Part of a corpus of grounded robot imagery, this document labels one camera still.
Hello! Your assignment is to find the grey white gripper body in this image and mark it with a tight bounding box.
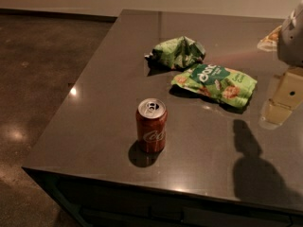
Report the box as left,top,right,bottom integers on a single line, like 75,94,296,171
277,0,303,67

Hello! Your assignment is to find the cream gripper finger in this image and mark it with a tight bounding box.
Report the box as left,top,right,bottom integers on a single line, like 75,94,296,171
260,67,303,126

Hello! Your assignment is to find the green jalapeno chip bag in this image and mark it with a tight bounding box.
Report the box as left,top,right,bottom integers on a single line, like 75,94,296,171
145,36,205,70

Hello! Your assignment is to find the yellow snack bag at edge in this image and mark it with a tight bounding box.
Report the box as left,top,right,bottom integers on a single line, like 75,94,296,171
257,26,281,52

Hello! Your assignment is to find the green snack bag with logo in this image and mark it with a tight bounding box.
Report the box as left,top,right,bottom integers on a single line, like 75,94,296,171
171,63,258,109

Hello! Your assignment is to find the red coke can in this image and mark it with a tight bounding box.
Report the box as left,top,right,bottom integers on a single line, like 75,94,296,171
135,98,168,153

